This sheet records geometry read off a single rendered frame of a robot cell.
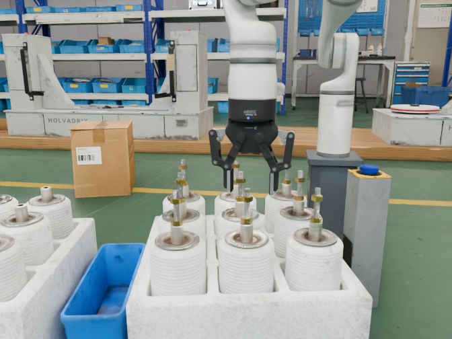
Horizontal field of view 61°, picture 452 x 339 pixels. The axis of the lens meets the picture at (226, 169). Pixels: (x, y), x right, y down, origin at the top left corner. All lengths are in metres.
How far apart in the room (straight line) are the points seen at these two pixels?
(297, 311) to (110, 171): 1.25
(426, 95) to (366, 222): 4.31
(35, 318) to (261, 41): 0.56
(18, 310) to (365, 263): 0.68
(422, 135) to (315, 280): 2.14
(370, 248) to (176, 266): 0.47
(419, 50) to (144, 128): 5.16
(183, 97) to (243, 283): 2.17
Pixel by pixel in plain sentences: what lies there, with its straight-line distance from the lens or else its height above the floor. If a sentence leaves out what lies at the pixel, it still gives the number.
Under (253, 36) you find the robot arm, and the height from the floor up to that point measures 0.58.
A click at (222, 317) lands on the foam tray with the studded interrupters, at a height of 0.16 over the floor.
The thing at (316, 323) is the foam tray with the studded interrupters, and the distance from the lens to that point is 0.68.
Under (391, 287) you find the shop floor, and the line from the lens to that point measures 1.11.
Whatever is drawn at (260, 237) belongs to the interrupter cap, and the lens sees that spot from 0.67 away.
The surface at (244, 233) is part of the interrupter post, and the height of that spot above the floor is 0.27.
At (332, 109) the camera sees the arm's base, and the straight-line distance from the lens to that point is 1.09.
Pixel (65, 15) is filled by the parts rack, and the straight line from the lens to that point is 6.02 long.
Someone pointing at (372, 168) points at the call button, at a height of 0.33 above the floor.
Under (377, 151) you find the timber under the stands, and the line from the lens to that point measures 2.61.
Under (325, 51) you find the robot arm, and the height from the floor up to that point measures 0.58.
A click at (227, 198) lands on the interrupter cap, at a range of 0.87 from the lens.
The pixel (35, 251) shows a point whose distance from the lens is 0.83.
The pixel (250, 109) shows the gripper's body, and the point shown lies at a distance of 0.58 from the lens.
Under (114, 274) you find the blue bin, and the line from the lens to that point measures 1.04.
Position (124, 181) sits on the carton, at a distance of 1.76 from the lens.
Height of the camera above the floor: 0.53
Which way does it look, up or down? 14 degrees down
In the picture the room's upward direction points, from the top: straight up
